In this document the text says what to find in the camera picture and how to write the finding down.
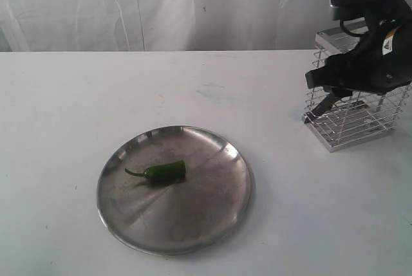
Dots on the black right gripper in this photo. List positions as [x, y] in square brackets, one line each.
[380, 61]

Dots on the black handled knife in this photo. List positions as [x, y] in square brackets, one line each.
[325, 105]

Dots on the green chili pepper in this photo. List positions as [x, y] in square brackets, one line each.
[161, 174]

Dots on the round steel plate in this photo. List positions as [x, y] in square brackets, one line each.
[179, 217]

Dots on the chrome wire utensil holder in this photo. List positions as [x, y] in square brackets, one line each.
[356, 119]

